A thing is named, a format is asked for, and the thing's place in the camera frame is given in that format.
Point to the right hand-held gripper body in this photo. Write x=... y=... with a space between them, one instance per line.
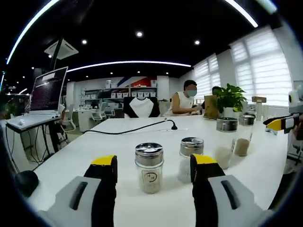
x=296 y=101

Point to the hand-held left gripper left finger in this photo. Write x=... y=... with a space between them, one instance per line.
x=78 y=201

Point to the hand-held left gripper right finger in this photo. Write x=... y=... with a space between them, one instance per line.
x=220 y=201

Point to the tall seasoning bottle brown powder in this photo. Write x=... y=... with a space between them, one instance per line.
x=243 y=147

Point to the tall seasoning bottle beige powder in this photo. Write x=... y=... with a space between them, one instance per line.
x=226 y=124

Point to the short seasoning bottle white powder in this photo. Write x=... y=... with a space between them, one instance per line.
x=191 y=145

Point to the short seasoning bottle beige powder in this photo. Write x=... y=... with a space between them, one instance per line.
x=149 y=184

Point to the person's right hand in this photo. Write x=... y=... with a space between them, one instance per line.
x=299 y=132

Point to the white cylinder container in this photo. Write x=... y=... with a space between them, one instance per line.
x=260 y=110

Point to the small cardboard box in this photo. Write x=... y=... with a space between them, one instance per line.
x=258 y=99

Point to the wide white window blind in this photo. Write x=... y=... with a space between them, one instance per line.
x=262 y=68

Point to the green potted plant white pot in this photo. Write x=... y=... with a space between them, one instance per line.
x=230 y=97

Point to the black computer mouse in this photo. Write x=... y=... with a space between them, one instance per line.
x=26 y=183

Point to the brown paper bag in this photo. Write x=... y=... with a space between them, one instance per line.
x=210 y=106

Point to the white office chair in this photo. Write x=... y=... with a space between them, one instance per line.
x=110 y=111
x=99 y=114
x=69 y=123

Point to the white low cabinet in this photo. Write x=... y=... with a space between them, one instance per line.
x=87 y=120

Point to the white standing desk black legs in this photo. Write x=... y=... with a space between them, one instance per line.
x=16 y=146

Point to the narrow white window blind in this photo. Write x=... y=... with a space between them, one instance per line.
x=207 y=75

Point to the long ceiling strip light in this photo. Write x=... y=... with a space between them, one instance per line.
x=9 y=59
x=252 y=21

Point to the white open laptop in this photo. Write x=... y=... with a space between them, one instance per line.
x=47 y=92

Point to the round ceiling downlight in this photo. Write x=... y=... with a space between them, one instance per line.
x=84 y=41
x=139 y=34
x=197 y=42

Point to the metal storage shelf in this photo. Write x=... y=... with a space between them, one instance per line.
x=118 y=88

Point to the group of white storage boxes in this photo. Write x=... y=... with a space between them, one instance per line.
x=139 y=94

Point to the curved ceiling strip light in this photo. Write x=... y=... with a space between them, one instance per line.
x=127 y=62

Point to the white ceiling air conditioner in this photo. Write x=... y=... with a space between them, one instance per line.
x=67 y=50

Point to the black ceiling mount pole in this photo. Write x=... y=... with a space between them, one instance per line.
x=55 y=63

